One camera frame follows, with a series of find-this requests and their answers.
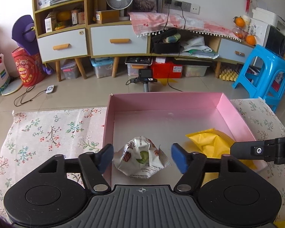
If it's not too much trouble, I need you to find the yellow snack bag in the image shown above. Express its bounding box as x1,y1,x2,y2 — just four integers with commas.
185,127,259,172

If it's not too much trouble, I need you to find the white pecan snack packet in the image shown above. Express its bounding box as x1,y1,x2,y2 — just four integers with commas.
113,136,171,179

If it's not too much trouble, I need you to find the pink cardboard box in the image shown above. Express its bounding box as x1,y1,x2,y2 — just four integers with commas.
102,92,268,188

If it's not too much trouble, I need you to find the floral tablecloth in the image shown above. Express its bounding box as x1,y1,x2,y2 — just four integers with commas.
0,98,285,227

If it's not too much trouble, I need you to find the blue plastic stool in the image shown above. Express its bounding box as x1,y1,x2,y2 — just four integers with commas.
232,45,285,112

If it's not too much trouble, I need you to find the clear bin blue lid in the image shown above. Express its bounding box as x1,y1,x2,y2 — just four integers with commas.
90,57,114,78

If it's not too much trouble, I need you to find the red storage box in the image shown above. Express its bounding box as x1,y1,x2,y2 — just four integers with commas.
151,61,183,79

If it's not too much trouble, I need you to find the black microwave oven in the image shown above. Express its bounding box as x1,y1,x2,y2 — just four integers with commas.
264,25,285,57

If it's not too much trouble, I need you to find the orange fruit lower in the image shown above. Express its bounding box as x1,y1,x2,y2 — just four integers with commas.
245,35,256,46

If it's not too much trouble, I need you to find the orange fruit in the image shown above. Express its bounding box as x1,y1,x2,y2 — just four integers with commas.
234,17,245,28
245,35,256,46

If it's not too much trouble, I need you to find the red printed bucket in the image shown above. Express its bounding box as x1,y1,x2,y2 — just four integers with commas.
12,47,46,87

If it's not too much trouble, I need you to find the low wooden tv stand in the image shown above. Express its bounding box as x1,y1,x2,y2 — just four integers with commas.
150,28,254,72

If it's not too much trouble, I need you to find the orange fruit upper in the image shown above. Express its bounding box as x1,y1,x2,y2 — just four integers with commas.
234,17,245,28

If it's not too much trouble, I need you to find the wooden cabinet with drawers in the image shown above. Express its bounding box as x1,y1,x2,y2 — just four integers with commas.
32,0,150,80

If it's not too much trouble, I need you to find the purple plush toy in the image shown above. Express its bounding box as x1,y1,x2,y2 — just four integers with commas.
11,14,54,75

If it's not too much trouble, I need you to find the pink checkered cloth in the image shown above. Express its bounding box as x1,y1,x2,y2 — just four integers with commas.
129,12,241,42

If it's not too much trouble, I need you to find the white power adapter with cable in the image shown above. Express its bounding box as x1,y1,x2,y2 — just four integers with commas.
13,85,55,107

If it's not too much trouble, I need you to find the small camera on tripod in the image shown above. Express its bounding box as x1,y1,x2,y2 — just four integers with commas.
126,69,158,92

